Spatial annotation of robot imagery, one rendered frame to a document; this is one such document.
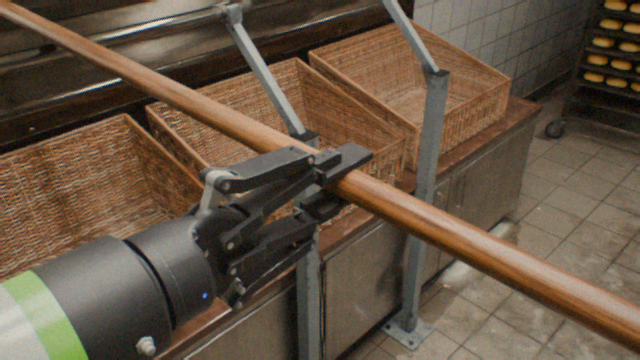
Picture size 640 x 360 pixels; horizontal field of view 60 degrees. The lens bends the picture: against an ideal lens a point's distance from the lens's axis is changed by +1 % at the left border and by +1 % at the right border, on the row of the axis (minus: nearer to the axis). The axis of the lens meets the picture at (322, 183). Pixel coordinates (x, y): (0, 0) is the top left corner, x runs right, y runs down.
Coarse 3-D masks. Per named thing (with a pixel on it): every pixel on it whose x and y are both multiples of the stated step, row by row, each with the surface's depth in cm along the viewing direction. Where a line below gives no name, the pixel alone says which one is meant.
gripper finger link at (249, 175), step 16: (256, 160) 43; (272, 160) 43; (288, 160) 44; (304, 160) 45; (224, 176) 39; (240, 176) 41; (256, 176) 41; (272, 176) 43; (224, 192) 39; (240, 192) 41
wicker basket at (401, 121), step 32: (384, 32) 206; (320, 64) 181; (352, 64) 197; (448, 64) 209; (480, 64) 199; (352, 96) 176; (384, 96) 212; (416, 96) 216; (448, 96) 215; (480, 96) 182; (416, 128) 162; (448, 128) 193; (480, 128) 192; (416, 160) 168
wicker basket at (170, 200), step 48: (48, 144) 130; (96, 144) 138; (144, 144) 141; (0, 192) 124; (48, 192) 132; (96, 192) 140; (144, 192) 149; (192, 192) 133; (0, 240) 126; (48, 240) 134
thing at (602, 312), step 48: (0, 0) 99; (96, 48) 78; (192, 96) 64; (288, 144) 54; (336, 192) 50; (384, 192) 47; (432, 240) 44; (480, 240) 41; (528, 288) 39; (576, 288) 37; (624, 336) 35
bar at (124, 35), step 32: (256, 0) 116; (288, 0) 122; (384, 0) 142; (128, 32) 98; (160, 32) 102; (0, 64) 85; (32, 64) 88; (256, 64) 112; (288, 128) 113; (416, 192) 160; (416, 256) 171; (416, 288) 178; (416, 320) 189
